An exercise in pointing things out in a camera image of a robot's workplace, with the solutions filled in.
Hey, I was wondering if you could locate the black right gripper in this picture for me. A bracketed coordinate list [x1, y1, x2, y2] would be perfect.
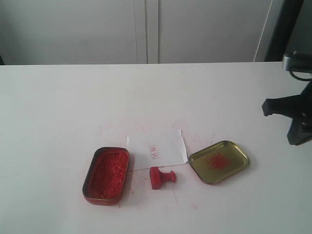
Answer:
[262, 82, 312, 146]

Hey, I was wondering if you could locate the red plastic stamp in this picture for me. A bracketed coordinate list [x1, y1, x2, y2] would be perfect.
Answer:
[149, 167, 176, 190]

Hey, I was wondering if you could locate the red ink pad tin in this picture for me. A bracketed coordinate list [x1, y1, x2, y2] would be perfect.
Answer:
[82, 147, 130, 206]

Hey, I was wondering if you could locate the gold tin lid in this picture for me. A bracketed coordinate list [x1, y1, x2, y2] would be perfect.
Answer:
[188, 140, 250, 184]

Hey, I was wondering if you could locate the white paper sheet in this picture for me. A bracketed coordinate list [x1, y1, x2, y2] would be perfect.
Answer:
[127, 129, 188, 170]

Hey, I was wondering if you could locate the grey cabinet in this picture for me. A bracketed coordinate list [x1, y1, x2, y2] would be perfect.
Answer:
[0, 0, 312, 65]

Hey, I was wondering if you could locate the black cable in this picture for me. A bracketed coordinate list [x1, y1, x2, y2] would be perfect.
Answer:
[289, 69, 312, 81]

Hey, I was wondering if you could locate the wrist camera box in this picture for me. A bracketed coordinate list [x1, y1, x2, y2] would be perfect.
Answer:
[282, 52, 312, 73]

